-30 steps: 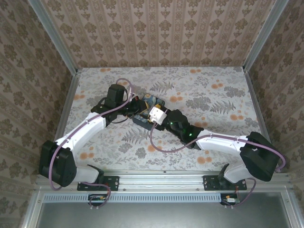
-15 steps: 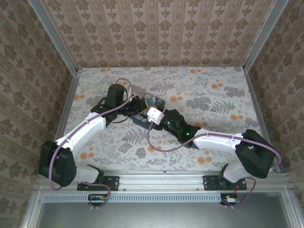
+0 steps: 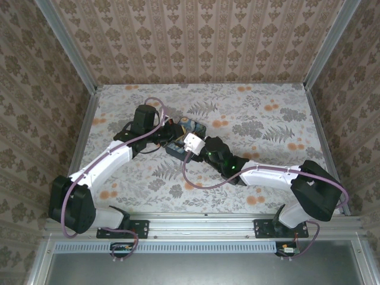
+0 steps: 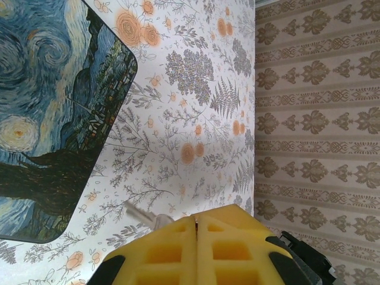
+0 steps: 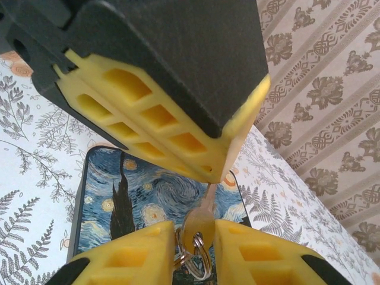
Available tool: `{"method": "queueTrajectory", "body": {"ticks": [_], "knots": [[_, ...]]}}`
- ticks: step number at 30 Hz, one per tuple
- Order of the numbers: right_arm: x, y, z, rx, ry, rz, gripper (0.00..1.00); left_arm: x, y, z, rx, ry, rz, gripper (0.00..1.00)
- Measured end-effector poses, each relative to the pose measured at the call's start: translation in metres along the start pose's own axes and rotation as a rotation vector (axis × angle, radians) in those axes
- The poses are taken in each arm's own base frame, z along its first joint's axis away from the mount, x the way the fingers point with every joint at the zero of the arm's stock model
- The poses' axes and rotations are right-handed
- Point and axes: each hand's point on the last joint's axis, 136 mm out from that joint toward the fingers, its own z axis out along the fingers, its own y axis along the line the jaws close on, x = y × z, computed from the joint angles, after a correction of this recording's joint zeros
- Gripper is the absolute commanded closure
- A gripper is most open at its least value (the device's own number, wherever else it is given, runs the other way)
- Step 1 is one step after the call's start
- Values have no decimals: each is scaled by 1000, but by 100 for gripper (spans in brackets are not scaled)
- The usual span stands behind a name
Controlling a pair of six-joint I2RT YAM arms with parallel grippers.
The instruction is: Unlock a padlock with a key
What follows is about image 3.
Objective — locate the starry night tin box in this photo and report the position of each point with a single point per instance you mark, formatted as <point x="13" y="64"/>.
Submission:
<point x="196" y="126"/>

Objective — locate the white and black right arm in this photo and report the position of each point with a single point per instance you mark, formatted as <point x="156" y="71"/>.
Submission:
<point x="267" y="176"/>

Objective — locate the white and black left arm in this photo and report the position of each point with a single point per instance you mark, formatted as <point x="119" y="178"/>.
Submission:
<point x="101" y="161"/>

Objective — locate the grey metal panel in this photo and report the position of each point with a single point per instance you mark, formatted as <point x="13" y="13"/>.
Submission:
<point x="207" y="270"/>

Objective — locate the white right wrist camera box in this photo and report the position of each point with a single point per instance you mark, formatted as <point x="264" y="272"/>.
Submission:
<point x="194" y="144"/>

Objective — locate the aluminium frame side rail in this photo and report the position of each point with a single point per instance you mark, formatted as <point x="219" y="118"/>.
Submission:
<point x="83" y="133"/>
<point x="326" y="142"/>

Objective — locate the aluminium frame front rail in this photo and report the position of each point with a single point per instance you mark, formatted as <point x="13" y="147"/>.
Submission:
<point x="202" y="225"/>

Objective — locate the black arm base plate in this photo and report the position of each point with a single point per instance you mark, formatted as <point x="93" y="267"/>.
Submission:
<point x="262" y="228"/>
<point x="139" y="228"/>

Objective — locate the aluminium frame post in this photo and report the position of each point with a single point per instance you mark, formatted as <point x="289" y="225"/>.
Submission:
<point x="68" y="44"/>
<point x="329" y="44"/>

